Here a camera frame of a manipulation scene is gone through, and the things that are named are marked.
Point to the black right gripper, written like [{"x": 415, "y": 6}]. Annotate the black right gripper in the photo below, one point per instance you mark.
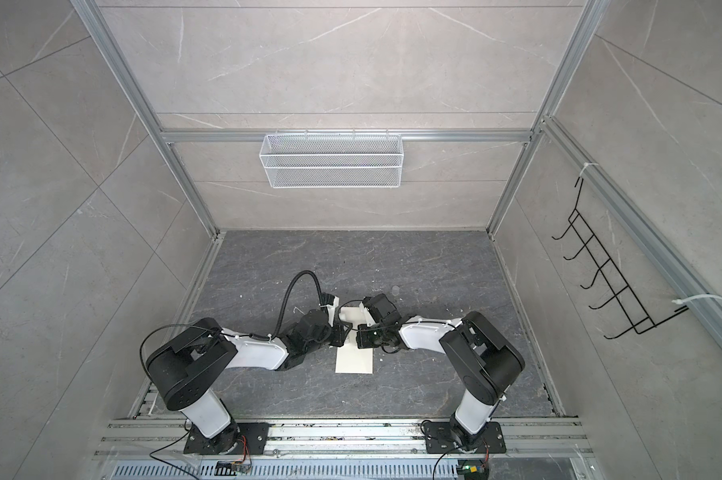
[{"x": 362, "y": 337}]

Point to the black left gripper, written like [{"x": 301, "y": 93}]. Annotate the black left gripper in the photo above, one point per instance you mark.
[{"x": 342, "y": 332}]

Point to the white paper envelope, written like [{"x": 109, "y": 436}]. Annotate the white paper envelope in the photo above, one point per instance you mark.
[{"x": 352, "y": 360}]

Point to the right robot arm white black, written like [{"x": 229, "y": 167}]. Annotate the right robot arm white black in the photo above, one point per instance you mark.
[{"x": 483, "y": 358}]

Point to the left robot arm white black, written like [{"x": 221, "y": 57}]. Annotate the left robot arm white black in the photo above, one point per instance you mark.
[{"x": 185, "y": 368}]

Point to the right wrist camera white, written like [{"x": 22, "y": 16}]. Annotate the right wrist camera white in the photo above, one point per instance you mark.
[{"x": 357, "y": 315}]

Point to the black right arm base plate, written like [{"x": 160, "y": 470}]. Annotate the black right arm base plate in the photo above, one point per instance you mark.
[{"x": 448, "y": 436}]

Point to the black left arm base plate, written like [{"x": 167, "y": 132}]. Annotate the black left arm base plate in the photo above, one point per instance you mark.
[{"x": 231, "y": 441}]

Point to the white wire mesh basket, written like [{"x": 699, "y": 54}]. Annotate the white wire mesh basket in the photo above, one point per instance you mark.
[{"x": 292, "y": 162}]

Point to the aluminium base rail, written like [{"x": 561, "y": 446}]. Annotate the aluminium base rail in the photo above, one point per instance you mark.
[{"x": 547, "y": 437}]

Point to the grey slotted cable duct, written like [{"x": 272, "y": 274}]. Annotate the grey slotted cable duct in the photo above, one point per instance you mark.
[{"x": 331, "y": 469}]

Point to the black wire hook rack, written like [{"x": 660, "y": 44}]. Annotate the black wire hook rack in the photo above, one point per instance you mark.
[{"x": 608, "y": 273}]

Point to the aluminium frame back rail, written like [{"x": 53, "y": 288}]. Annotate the aluminium frame back rail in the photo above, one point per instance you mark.
[{"x": 416, "y": 134}]

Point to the aluminium frame rail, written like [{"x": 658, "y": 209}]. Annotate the aluminium frame rail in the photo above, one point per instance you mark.
[
  {"x": 416, "y": 134},
  {"x": 694, "y": 294}
]

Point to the aluminium frame right rail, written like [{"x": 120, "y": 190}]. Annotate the aluminium frame right rail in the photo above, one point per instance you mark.
[{"x": 694, "y": 294}]

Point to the aluminium frame right post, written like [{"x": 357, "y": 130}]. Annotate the aluminium frame right post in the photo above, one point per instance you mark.
[{"x": 585, "y": 28}]

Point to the aluminium frame post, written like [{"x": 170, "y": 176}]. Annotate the aluminium frame post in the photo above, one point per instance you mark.
[
  {"x": 100, "y": 33},
  {"x": 585, "y": 28}
]

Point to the aluminium frame left post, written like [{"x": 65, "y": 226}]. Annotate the aluminium frame left post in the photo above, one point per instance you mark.
[{"x": 100, "y": 33}]

